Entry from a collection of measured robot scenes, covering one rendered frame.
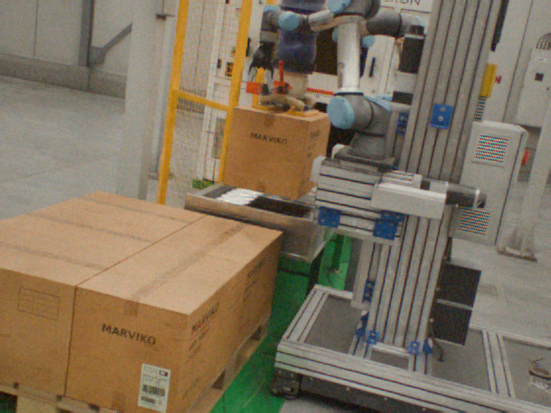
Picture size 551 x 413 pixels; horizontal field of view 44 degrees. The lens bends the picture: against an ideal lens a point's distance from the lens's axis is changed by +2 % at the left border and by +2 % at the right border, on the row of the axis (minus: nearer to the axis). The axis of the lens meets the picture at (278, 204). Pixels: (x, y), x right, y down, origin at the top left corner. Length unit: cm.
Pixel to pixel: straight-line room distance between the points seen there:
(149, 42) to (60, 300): 225
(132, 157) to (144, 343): 224
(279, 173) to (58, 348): 145
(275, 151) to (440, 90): 94
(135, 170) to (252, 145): 119
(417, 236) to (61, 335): 146
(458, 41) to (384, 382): 137
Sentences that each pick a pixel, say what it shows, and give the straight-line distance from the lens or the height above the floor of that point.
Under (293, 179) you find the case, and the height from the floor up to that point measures 78.
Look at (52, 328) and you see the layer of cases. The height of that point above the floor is 37.
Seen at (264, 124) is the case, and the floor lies 102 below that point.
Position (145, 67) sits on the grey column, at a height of 115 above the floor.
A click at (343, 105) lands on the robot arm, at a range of 253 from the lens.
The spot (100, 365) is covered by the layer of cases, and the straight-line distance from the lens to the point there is 238.
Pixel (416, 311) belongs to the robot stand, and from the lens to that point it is 298.
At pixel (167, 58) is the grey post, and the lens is 653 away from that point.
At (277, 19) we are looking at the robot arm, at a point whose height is 151.
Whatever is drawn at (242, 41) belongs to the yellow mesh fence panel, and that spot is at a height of 140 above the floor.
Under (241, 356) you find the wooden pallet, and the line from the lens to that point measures 315.
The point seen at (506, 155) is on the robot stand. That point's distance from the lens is 279.
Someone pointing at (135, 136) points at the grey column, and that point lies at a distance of 433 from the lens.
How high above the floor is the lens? 140
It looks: 13 degrees down
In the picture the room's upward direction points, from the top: 9 degrees clockwise
